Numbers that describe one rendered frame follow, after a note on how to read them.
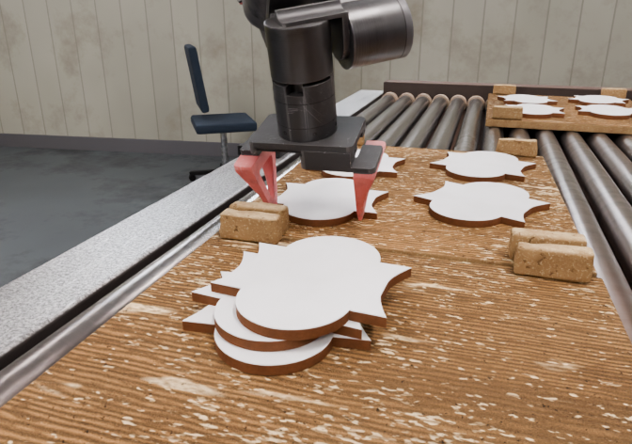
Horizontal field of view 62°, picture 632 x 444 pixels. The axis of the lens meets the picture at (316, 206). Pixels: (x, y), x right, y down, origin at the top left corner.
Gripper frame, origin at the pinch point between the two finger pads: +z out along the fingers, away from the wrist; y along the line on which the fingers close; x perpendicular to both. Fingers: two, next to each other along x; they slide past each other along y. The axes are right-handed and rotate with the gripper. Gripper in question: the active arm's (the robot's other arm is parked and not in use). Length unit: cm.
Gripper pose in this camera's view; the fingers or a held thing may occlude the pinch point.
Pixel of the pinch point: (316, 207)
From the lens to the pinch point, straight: 56.2
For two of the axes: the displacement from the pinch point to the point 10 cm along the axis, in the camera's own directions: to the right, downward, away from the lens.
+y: -9.6, -0.8, 2.7
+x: -2.7, 5.6, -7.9
